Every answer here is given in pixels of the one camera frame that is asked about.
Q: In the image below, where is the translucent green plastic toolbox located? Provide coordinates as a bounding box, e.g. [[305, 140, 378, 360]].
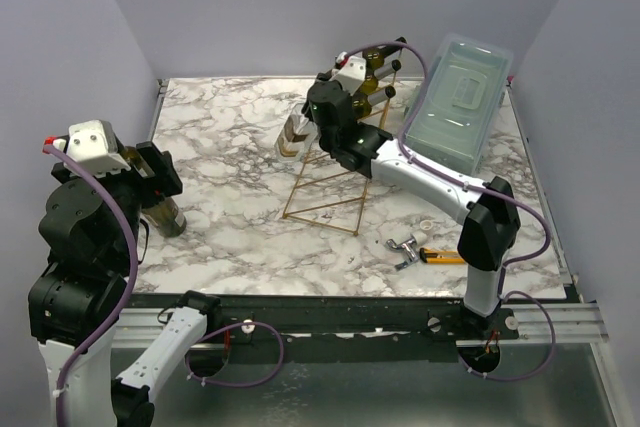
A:
[[405, 34, 513, 176]]

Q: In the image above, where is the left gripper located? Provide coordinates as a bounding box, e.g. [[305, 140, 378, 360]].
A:
[[57, 138, 182, 267]]

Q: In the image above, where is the gold wire wine rack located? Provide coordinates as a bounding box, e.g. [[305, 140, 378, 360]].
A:
[[282, 47, 402, 236]]

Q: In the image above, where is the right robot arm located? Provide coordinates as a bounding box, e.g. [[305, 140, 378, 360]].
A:
[[303, 80, 521, 339]]

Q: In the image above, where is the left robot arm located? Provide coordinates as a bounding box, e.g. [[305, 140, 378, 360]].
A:
[[28, 139, 222, 426]]

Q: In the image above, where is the clear glass bottle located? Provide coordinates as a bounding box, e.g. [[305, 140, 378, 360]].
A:
[[275, 103, 317, 162]]

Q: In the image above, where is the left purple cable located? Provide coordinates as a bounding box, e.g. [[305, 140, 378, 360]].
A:
[[44, 144, 140, 427]]

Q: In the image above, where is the white plastic pipe fitting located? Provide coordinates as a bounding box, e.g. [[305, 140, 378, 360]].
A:
[[413, 219, 434, 245]]

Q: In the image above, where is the aluminium frame rail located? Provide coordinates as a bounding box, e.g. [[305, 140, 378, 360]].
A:
[[113, 303, 609, 350]]

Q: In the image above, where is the rear dark wine bottle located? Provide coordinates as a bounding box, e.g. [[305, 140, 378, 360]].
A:
[[121, 146, 187, 238]]

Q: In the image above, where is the wine bottle brown label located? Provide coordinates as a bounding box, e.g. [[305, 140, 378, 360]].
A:
[[361, 59, 402, 90]]

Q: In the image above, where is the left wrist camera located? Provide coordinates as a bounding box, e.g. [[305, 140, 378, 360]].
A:
[[44, 120, 131, 178]]

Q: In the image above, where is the wine bottle white label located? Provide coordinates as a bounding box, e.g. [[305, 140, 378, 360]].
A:
[[362, 45, 401, 70]]

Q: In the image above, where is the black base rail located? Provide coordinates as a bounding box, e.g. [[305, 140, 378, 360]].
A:
[[124, 291, 521, 366]]

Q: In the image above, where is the yellow utility knife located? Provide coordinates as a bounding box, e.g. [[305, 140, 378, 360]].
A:
[[419, 248, 465, 265]]

